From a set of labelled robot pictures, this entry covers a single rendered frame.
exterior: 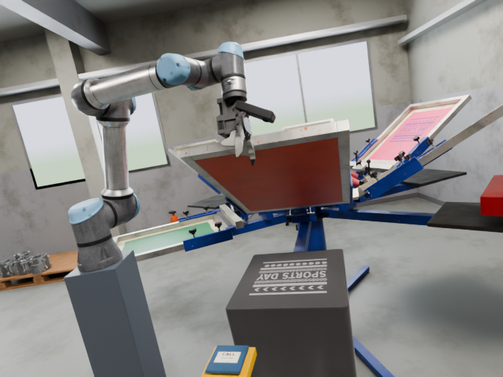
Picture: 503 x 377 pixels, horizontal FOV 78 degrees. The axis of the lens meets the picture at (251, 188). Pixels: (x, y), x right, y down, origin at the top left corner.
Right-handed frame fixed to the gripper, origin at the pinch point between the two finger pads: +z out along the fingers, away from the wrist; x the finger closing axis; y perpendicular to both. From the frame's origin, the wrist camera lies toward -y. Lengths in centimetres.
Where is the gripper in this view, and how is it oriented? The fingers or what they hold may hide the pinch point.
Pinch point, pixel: (248, 161)
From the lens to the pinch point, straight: 88.2
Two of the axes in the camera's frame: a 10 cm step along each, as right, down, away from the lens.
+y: -9.6, 1.2, 2.6
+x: -2.8, -0.7, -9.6
